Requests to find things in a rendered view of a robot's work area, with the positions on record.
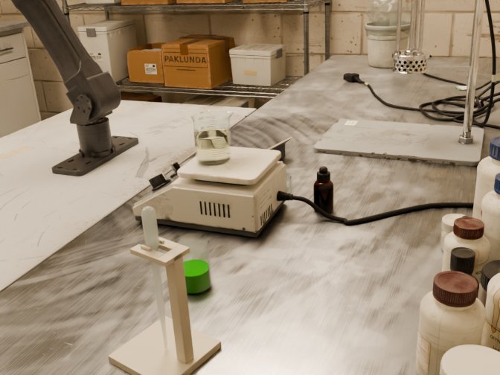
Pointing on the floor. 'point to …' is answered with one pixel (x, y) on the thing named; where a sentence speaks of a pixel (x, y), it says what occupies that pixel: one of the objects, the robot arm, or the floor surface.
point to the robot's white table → (94, 183)
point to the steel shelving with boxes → (190, 53)
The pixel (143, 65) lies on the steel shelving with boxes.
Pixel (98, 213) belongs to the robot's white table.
